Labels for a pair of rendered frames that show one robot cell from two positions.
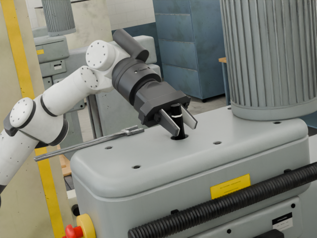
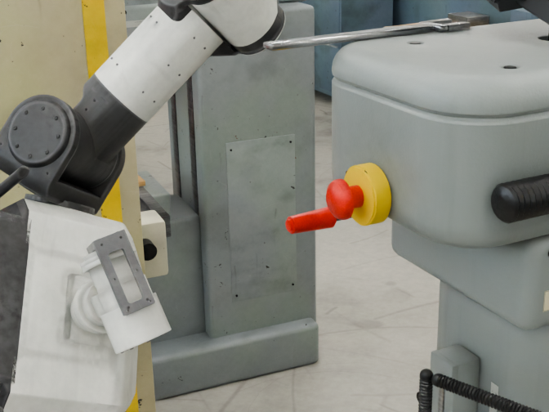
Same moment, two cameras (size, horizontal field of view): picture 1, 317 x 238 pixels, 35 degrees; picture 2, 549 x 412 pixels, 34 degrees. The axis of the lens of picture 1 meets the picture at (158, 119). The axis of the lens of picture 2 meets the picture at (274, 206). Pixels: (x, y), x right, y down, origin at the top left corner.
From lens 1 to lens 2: 36 cm
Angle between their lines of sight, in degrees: 5
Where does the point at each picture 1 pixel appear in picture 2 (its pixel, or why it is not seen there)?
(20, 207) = not seen: hidden behind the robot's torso
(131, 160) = (489, 59)
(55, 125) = (265, 11)
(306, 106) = not seen: outside the picture
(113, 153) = (435, 49)
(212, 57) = (367, 25)
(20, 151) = (188, 54)
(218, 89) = not seen: hidden behind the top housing
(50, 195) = (111, 211)
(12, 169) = (165, 89)
